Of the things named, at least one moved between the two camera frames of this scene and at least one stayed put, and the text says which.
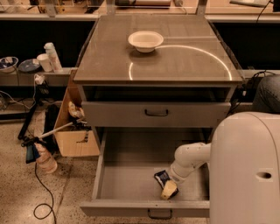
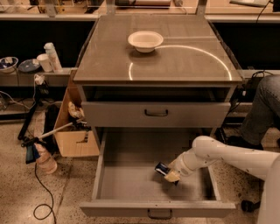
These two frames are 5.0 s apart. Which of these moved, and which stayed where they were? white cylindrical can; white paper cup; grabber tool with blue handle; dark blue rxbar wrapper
Moved: dark blue rxbar wrapper
Stayed: white paper cup; white cylindrical can; grabber tool with blue handle
